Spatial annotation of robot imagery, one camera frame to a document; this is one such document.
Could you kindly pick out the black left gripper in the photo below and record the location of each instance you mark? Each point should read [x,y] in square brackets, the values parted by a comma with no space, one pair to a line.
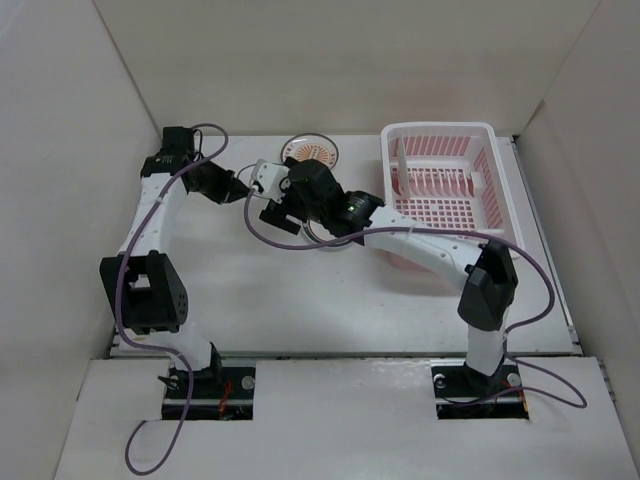
[229,189]

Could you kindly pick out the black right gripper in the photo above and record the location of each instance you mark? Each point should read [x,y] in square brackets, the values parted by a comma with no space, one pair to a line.
[275,214]

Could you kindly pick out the white plate grey floral emblem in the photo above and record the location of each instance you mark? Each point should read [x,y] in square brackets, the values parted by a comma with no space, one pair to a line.
[245,175]

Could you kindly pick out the orange sunburst plate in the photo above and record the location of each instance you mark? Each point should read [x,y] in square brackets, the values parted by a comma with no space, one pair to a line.
[402,169]
[311,146]

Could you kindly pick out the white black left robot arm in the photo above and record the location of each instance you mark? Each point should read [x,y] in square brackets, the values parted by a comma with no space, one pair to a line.
[148,299]

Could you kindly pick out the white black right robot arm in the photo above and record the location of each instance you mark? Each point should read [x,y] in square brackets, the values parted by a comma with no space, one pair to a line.
[483,273]

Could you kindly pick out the white pink dish rack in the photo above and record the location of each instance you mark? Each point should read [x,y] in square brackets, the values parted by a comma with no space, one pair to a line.
[457,178]

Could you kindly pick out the green red rimmed plate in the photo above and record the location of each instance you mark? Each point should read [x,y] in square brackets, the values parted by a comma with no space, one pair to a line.
[315,239]

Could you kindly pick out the orange sunburst plate by wall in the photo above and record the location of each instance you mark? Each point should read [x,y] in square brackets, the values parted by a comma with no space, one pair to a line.
[311,146]

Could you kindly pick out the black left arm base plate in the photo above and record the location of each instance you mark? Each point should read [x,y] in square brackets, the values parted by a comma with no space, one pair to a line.
[230,398]

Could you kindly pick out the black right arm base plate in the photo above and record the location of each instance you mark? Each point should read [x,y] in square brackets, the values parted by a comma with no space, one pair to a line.
[464,394]

